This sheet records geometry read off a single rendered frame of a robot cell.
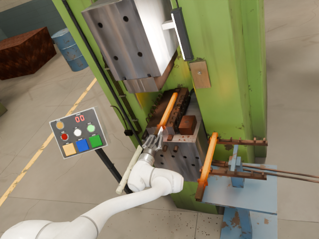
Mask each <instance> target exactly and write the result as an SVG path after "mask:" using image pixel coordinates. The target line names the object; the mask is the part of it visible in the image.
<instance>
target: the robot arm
mask: <svg viewBox="0 0 319 239"><path fill-rule="evenodd" d="M162 131H163V128H162V127H161V128H160V130H159V133H158V136H157V138H156V136H155V135H154V134H153V135H150V136H149V138H148V139H147V141H146V142H145V143H144V144H143V145H142V147H143V149H144V151H143V153H142V154H141V155H140V157H139V159H138V161H137V163H136V164H135V165H134V167H133V168H132V170H131V173H130V175H129V178H128V187H129V188H130V189H131V190H132V191H134V192H135V193H131V194H127V195H123V196H119V197H115V198H112V199H110V200H107V201H105V202H103V203H101V204H99V205H98V206H96V207H94V208H93V209H91V210H90V211H88V212H86V213H84V214H83V215H81V216H79V217H78V218H76V219H75V220H73V221H72V222H69V221H67V222H51V221H45V220H28V221H22V222H19V223H17V224H16V225H14V226H12V227H11V228H9V229H8V230H7V231H5V233H4V234H3V235H2V236H1V238H0V239H96V238H97V237H98V235H99V233H100V231H101V230H102V228H103V226H104V224H105V223H106V221H107V220H108V219H109V218H110V217H111V216H112V215H114V214H116V213H118V212H121V211H123V210H126V209H129V208H132V207H135V206H138V205H141V204H144V203H147V202H150V201H153V200H155V199H157V198H159V197H161V196H165V195H168V194H170V193H178V192H180V191H181V190H182V189H183V183H184V178H183V177H182V175H180V174H179V173H177V172H174V171H171V170H167V169H162V168H154V167H152V166H153V163H154V161H155V160H154V158H155V155H156V152H157V151H158V150H159V149H160V150H162V143H163V136H162ZM155 138H156V140H155ZM154 141H155V142H154ZM158 143H159V146H158ZM157 146H158V148H157ZM145 187H152V188H150V189H147V190H144V191H143V189H144V188H145Z"/></svg>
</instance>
